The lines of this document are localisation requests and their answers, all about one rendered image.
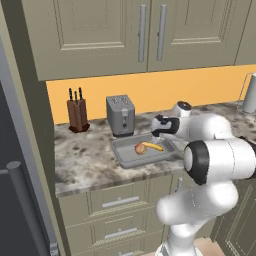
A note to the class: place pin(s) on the narrow olive wall cupboard door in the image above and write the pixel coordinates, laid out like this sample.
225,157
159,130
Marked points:
246,33

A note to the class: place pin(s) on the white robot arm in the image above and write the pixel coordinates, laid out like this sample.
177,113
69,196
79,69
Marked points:
206,160

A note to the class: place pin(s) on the grey tupperware container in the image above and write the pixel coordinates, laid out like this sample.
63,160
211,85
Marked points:
133,156

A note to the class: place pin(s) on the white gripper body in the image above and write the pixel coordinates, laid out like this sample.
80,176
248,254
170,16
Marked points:
156,126

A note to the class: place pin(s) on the white cylinder roll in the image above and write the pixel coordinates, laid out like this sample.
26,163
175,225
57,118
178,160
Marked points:
250,95

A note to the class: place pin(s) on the silver toaster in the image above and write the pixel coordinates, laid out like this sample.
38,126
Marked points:
120,115

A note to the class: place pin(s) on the orange peach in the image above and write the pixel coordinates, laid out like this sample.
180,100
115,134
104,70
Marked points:
139,149

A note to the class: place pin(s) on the dark grey fridge door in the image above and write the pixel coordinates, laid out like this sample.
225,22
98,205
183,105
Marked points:
13,140

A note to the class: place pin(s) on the olive drawer front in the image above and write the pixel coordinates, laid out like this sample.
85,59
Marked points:
100,230
133,191

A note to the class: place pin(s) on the olive base cupboard door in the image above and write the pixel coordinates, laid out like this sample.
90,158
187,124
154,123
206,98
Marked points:
238,223

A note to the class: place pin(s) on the yellow banana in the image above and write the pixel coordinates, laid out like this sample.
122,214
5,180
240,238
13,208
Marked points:
153,145

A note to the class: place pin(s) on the brown wooden knife block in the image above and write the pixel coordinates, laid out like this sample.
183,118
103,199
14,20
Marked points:
78,115

